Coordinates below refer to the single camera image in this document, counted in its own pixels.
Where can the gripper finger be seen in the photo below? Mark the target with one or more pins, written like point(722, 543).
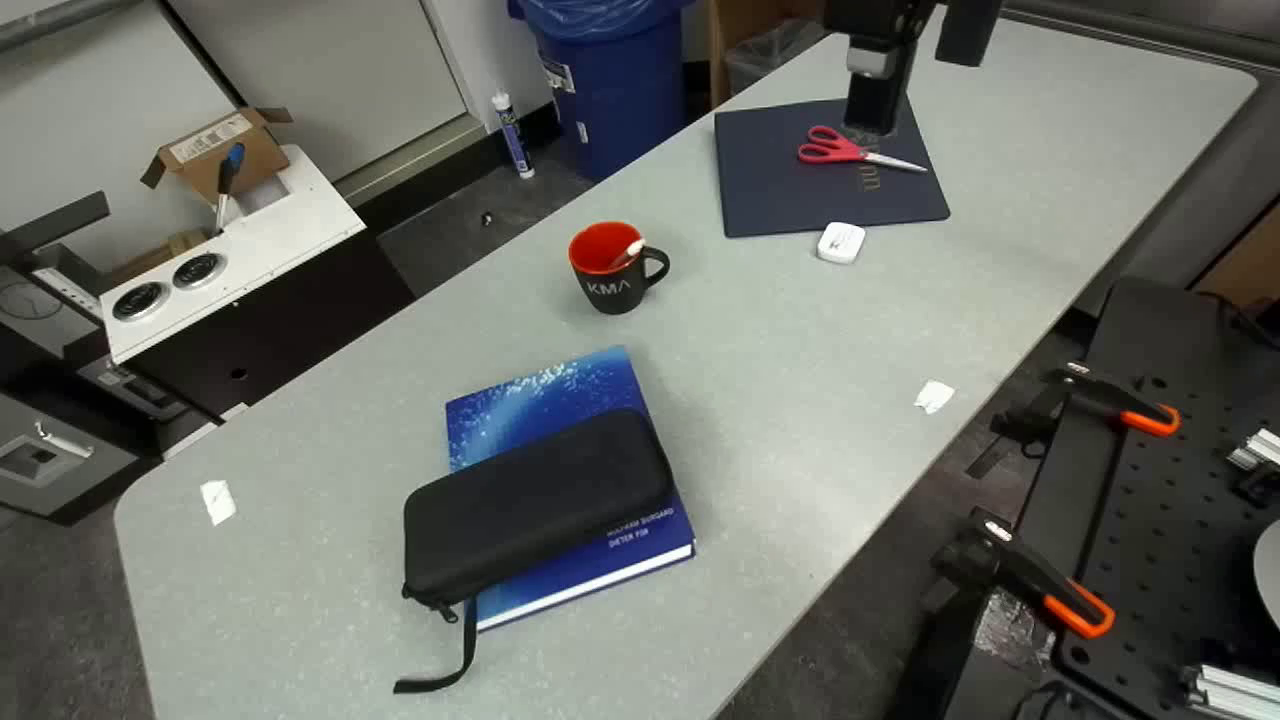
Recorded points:
point(875, 105)
point(968, 30)

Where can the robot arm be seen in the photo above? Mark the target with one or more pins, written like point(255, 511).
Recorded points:
point(1270, 575)

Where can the white pen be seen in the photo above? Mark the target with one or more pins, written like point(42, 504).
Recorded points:
point(628, 252)

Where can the black mug with orange inside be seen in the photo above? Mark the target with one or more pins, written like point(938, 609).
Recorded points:
point(612, 290)

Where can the red scissors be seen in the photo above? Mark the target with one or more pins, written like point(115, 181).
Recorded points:
point(825, 150)

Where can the dark blue folder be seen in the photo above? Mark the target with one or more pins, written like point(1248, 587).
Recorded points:
point(790, 200)

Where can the small white box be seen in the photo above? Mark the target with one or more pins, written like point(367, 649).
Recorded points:
point(841, 243)

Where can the blue trash bin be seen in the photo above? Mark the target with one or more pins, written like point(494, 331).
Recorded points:
point(615, 90)

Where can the white paper scrap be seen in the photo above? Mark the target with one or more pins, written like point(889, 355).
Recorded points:
point(218, 502)
point(934, 397)

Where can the white sealant tube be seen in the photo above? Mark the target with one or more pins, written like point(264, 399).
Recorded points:
point(512, 135)

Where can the black and orange clamp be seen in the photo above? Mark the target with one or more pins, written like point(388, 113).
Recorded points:
point(1030, 580)
point(1110, 400)

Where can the blue book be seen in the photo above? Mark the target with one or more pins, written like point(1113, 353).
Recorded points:
point(535, 400)

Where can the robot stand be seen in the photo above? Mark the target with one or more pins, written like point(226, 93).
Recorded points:
point(1160, 540)

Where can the black zip case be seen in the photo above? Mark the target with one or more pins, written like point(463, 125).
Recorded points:
point(530, 510)

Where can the white panel with round holes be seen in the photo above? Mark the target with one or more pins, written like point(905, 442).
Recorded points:
point(270, 240)

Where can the open cardboard box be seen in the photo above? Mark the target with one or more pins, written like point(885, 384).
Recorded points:
point(215, 145)

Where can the grey metal equipment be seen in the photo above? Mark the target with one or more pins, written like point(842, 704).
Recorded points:
point(60, 440)

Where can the aluminium bracket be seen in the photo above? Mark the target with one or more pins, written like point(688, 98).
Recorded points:
point(1258, 450)
point(1235, 690)

